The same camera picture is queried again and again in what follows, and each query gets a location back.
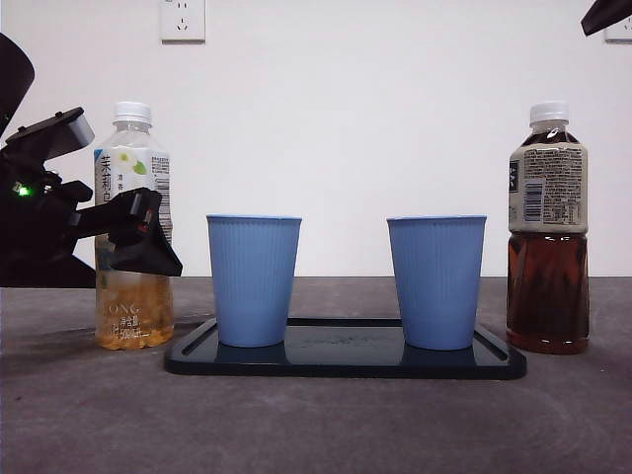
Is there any jasmine oolong tea bottle white label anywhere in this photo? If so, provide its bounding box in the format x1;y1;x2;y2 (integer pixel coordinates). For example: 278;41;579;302
93;101;175;352

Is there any blue ribbed cup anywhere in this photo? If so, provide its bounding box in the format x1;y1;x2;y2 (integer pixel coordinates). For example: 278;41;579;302
205;213;303;349
386;214;489;352

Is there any dark teal rectangular tray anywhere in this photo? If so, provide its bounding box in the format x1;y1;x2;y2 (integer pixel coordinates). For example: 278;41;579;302
163;316;528;380

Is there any dark tea bottle beige label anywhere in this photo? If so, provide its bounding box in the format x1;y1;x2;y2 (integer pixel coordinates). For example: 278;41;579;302
505;100;592;356

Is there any white wall socket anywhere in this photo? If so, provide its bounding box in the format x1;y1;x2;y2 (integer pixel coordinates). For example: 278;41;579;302
158;0;206;43
603;17;632;43

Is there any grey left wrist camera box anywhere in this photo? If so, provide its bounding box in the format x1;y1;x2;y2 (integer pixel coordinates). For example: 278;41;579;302
4;106;96;162

